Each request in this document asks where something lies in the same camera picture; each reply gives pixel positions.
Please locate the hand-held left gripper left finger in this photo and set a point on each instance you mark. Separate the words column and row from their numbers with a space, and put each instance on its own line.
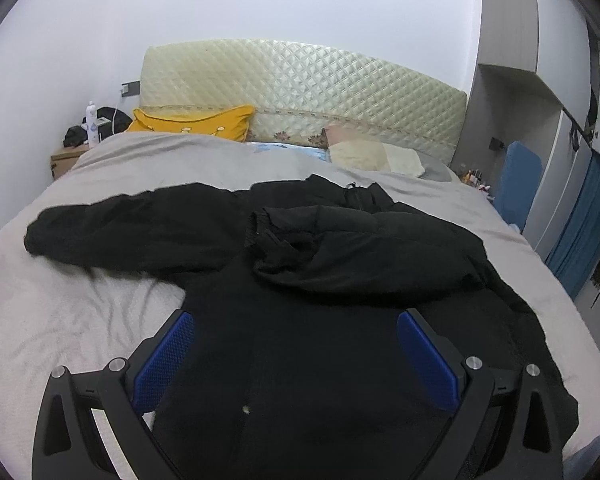
column 162, row 360

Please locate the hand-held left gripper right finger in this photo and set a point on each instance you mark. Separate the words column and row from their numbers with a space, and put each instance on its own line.
column 427, row 360

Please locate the black puffer jacket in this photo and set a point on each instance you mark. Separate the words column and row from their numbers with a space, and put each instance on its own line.
column 305, row 350

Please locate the group of small cosmetic bottles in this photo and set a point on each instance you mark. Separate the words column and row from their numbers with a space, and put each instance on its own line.
column 475, row 179

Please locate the grey pillow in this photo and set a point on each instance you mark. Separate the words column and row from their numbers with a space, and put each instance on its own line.
column 437, row 170

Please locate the bed with grey sheet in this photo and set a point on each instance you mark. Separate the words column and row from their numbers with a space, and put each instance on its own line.
column 105, row 170

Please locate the blue padded board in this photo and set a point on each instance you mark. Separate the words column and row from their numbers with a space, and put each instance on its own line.
column 519, row 180

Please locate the beige pillow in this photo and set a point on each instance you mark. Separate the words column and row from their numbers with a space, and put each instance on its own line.
column 370, row 157

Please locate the blue curtain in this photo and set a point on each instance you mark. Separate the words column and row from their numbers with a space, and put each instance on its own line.
column 585, row 220

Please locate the wooden nightstand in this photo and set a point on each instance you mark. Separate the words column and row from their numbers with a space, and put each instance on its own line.
column 65, row 160

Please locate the yellow pillow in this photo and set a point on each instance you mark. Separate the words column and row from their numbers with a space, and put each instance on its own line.
column 195, row 122

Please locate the black bag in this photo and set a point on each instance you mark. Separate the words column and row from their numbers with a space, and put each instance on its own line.
column 75, row 136

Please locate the pink pillow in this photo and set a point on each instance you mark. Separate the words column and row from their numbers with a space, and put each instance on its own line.
column 345, row 133

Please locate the white spray bottle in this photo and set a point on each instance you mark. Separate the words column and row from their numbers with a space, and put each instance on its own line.
column 92, row 127

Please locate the light blue printed blanket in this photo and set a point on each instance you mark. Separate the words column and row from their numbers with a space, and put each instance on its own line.
column 290, row 150

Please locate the cream quilted headboard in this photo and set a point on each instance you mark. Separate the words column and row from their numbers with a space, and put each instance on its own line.
column 305, row 75

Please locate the grey wardrobe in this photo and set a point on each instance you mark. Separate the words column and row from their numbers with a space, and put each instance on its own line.
column 510, row 20

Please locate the black wall socket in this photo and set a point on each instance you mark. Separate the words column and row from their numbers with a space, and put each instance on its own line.
column 496, row 144

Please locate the grey wall socket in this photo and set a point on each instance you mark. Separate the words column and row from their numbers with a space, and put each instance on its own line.
column 130, row 89

